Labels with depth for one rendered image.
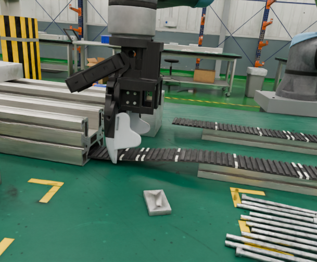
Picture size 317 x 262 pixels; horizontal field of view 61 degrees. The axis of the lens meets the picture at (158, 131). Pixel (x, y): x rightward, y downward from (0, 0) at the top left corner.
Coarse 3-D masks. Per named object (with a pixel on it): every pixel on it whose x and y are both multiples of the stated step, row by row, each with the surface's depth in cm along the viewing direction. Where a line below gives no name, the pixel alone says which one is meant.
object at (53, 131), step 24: (0, 96) 55; (0, 120) 48; (24, 120) 46; (48, 120) 45; (72, 120) 44; (96, 120) 51; (0, 144) 48; (24, 144) 47; (48, 144) 48; (72, 144) 46; (96, 144) 54
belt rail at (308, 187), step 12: (204, 168) 46; (216, 168) 45; (228, 168) 45; (228, 180) 45; (240, 180) 45; (252, 180) 45; (264, 180) 45; (276, 180) 44; (288, 180) 43; (300, 180) 43; (312, 180) 43; (300, 192) 44; (312, 192) 43
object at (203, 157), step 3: (198, 150) 49; (201, 150) 49; (207, 150) 49; (198, 153) 48; (201, 153) 48; (204, 153) 48; (207, 153) 48; (198, 156) 47; (201, 156) 46; (204, 156) 47; (207, 156) 46; (198, 159) 45; (201, 159) 45; (204, 159) 46; (207, 159) 45; (198, 162) 45; (201, 162) 45; (204, 162) 45; (207, 162) 45
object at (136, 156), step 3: (135, 150) 51; (138, 150) 51; (141, 150) 50; (144, 150) 51; (135, 153) 49; (138, 153) 49; (141, 153) 49; (132, 156) 48; (135, 156) 48; (138, 156) 48; (141, 156) 48; (129, 159) 47; (132, 159) 47; (135, 159) 47; (138, 159) 47
